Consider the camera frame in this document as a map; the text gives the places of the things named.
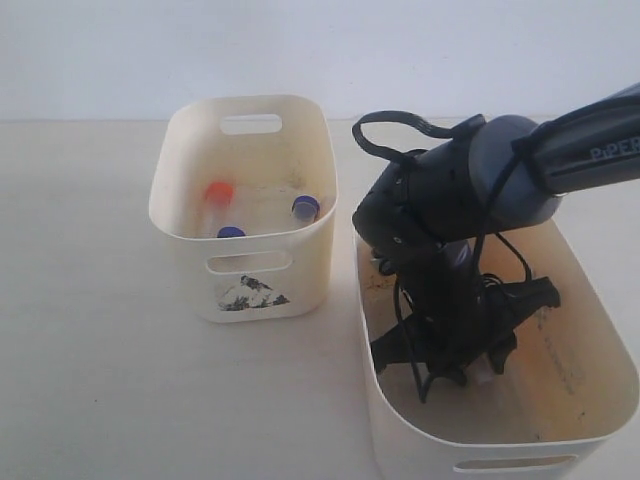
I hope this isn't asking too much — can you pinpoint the blue-capped tube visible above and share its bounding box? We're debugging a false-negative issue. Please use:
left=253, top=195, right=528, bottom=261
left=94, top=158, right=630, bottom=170
left=216, top=225, right=246, bottom=239
left=291, top=195, right=321, bottom=225

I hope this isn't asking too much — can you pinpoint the orange-capped tube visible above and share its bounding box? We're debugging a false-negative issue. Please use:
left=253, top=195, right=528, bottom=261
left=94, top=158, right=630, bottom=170
left=200, top=181, right=237, bottom=238
left=467, top=357, right=495, bottom=385

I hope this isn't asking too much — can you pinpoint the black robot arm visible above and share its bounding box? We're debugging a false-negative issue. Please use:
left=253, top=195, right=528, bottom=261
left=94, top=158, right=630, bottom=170
left=352, top=86, right=639, bottom=394

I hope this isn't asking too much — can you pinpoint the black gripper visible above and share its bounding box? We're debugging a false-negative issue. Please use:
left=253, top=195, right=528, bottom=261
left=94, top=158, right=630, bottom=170
left=370, top=277, right=561, bottom=385

